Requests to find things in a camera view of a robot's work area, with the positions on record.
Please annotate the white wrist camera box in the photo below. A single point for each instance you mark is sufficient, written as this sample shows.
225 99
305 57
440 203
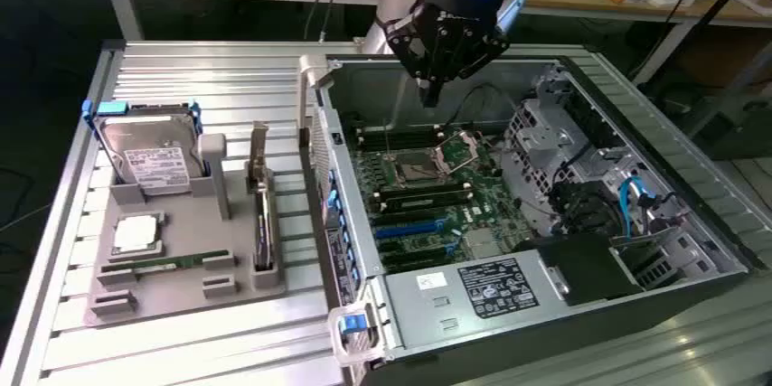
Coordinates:
512 11

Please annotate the metal socket cover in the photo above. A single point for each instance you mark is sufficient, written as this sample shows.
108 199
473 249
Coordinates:
459 148

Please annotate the silver CPU chip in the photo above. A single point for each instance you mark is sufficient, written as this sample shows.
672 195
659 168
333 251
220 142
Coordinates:
135 234

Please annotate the black RAM slot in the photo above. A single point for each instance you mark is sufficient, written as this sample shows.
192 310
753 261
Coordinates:
397 130
419 192
425 204
400 142

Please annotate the blue case latch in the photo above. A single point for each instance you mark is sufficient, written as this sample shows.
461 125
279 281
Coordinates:
351 323

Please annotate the green RAM stick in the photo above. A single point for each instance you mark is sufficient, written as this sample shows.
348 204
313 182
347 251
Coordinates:
175 262

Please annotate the grey power supply unit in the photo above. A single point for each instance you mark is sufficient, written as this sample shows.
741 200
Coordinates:
421 309

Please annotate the silver hard disk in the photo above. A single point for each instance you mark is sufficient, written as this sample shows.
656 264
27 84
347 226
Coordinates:
151 151

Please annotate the black open PC case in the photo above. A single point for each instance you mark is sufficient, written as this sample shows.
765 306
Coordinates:
543 341

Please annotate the blue card retainer strip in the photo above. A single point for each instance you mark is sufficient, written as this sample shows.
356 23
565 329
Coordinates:
345 239

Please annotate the blue disk caddy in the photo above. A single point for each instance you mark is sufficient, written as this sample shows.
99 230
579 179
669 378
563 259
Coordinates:
111 108

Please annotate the green motherboard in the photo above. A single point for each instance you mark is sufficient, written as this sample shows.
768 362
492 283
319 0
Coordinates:
491 189

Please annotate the grey parts rack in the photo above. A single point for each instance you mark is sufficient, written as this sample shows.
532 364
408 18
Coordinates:
193 232

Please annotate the metal disk bay cage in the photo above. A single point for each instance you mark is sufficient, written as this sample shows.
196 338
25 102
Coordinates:
543 142

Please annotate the graphics card with metal bracket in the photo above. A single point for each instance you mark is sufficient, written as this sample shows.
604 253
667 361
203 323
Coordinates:
261 223

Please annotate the black air shroud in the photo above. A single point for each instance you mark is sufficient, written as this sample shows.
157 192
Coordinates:
579 264

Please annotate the black expansion slot blue clip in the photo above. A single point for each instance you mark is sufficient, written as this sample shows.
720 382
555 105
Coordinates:
416 250

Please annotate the silver chipset heatsink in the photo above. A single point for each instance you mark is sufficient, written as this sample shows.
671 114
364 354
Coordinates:
489 245

